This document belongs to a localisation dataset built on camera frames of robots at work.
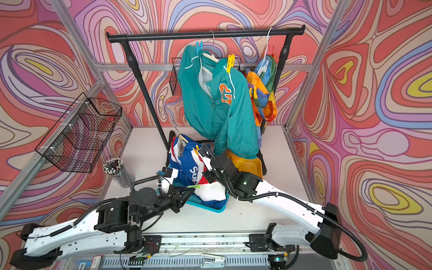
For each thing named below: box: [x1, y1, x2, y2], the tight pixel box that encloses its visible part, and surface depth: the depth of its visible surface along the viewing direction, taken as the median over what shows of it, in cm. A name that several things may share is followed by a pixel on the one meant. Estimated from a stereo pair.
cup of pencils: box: [102, 157, 136, 188], surface depth 83 cm
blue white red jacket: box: [168, 133, 228, 209], surface depth 74 cm
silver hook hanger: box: [201, 30, 220, 63], surface depth 61 cm
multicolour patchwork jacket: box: [245, 55, 278, 149], surface depth 70 cm
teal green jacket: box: [176, 44, 260, 160], surface depth 67 cm
